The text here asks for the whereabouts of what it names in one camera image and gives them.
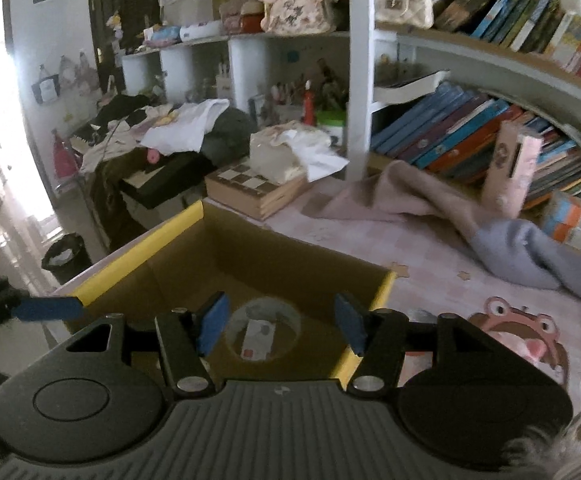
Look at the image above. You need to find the small cream block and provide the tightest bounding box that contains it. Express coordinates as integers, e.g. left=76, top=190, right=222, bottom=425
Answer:
left=240, top=320, right=276, bottom=362

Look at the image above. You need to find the black trash bin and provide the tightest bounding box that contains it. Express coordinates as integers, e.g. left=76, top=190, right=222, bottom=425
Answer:
left=41, top=233, right=92, bottom=285

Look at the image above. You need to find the pink cartoon table mat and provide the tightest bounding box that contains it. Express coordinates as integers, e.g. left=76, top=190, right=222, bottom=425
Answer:
left=207, top=177, right=581, bottom=411

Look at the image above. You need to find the yellow cardboard box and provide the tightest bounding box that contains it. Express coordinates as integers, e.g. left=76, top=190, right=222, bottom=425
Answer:
left=61, top=202, right=395, bottom=382

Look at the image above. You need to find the grey purple cloth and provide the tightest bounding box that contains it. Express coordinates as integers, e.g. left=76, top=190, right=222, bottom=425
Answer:
left=303, top=160, right=581, bottom=299

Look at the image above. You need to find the wooden chessboard box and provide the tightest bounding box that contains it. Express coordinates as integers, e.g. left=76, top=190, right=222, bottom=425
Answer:
left=205, top=159, right=309, bottom=221

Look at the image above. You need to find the white tissue pack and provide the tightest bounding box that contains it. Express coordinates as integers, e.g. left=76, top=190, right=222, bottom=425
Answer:
left=248, top=120, right=349, bottom=185

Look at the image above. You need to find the orange blue white box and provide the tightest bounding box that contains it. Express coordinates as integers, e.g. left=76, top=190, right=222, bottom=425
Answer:
left=540, top=191, right=581, bottom=252

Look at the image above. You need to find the pink cylindrical box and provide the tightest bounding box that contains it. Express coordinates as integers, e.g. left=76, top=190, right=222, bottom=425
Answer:
left=481, top=120, right=543, bottom=219

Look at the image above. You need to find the white bookshelf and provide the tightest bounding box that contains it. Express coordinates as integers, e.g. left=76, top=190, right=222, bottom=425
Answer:
left=122, top=0, right=581, bottom=180

